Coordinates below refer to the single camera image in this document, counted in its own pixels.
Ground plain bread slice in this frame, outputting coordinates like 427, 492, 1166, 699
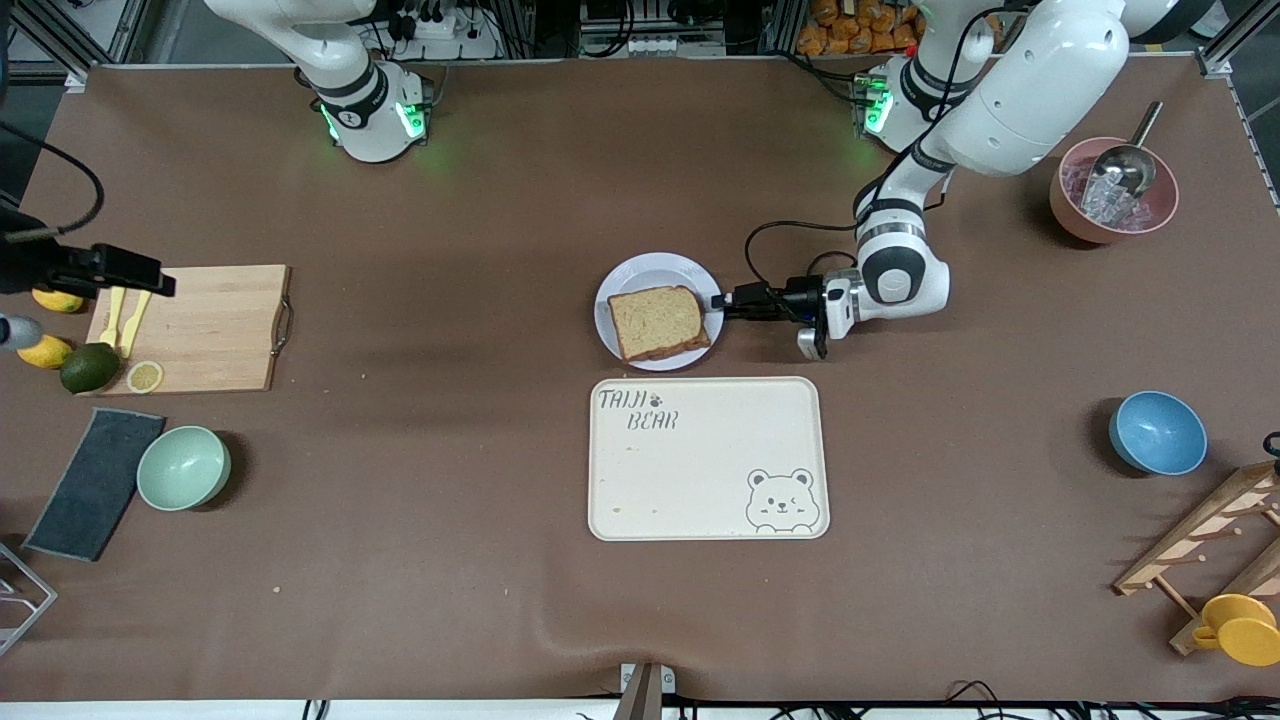
607, 285, 706, 359

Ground pale lavender round plate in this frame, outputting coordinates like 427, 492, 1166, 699
594, 253, 725, 372

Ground yellow plastic knife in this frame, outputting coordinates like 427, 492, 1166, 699
118, 290, 153, 359

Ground wooden cutting board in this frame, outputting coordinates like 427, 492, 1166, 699
88, 264, 294, 396

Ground green lime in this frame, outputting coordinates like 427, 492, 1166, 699
60, 342, 121, 394

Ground cream bear print tray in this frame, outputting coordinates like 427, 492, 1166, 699
588, 376, 831, 542

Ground pale green bowl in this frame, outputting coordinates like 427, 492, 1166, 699
137, 426, 232, 512

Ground dark grey cloth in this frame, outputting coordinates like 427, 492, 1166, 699
22, 408, 166, 562

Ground orange snack packages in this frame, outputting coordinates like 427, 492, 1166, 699
797, 0, 926, 56

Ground pink bowl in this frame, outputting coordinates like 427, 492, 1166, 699
1049, 137, 1180, 245

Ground clear ice cubes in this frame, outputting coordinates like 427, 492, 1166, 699
1063, 160, 1151, 229

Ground metal scoop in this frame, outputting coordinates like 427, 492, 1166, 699
1090, 100, 1164, 198

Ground white power strip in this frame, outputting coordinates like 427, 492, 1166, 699
415, 15, 501, 59

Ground blue bowl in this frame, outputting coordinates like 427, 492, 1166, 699
1108, 391, 1209, 476

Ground wooden drying rack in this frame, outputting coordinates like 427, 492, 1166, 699
1113, 462, 1280, 656

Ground yellow cup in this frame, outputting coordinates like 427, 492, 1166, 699
1192, 594, 1280, 668

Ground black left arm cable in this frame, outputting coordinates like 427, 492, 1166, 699
745, 220, 861, 301

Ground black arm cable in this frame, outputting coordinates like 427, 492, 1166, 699
745, 220, 861, 301
0, 120, 106, 241

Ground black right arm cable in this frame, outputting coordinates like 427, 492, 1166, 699
0, 120, 106, 241

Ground metal wire rack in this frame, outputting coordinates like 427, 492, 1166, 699
0, 540, 58, 656

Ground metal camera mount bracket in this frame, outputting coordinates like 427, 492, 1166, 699
612, 662, 677, 720

